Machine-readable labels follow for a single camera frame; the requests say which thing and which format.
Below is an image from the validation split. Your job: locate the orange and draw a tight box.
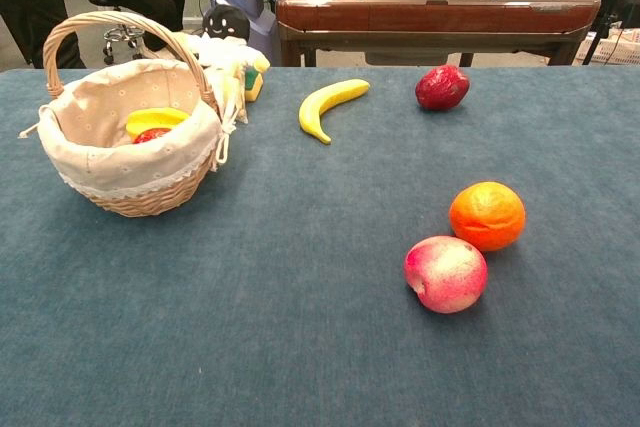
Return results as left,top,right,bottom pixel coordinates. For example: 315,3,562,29
448,181,527,253

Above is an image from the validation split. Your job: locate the wicker basket with cloth liner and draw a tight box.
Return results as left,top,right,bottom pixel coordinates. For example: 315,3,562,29
18,10,249,219

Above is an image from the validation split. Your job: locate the small red toy fruit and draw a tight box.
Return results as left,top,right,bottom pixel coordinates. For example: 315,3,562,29
132,127,173,145

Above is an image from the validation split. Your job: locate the yellow toy fruit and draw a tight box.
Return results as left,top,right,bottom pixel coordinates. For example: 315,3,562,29
124,107,191,141

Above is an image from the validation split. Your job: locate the yellow toy banana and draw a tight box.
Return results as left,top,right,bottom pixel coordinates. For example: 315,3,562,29
298,78,372,145

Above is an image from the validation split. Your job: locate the blue tablecloth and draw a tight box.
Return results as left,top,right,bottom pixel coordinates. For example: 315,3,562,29
0,66,640,427

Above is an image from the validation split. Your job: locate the pink toy peach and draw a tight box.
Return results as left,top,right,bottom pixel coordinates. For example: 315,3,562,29
402,235,489,315

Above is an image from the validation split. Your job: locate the dark red toy apple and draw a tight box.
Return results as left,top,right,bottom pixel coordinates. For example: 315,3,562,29
414,64,471,112

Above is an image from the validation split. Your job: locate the black faced plush toy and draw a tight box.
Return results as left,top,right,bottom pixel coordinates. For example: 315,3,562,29
174,4,272,103

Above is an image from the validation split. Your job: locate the brown mahjong table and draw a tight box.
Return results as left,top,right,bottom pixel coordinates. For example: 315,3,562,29
275,0,602,68

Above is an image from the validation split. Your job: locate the black chrome rolling stool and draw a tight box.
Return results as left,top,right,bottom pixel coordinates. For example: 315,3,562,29
87,0,147,66

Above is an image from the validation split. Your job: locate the white plastic crate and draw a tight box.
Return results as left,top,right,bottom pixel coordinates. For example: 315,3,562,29
574,26,640,67

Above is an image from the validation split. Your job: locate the black tripod stand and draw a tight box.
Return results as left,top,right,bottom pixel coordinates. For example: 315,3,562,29
582,0,640,67

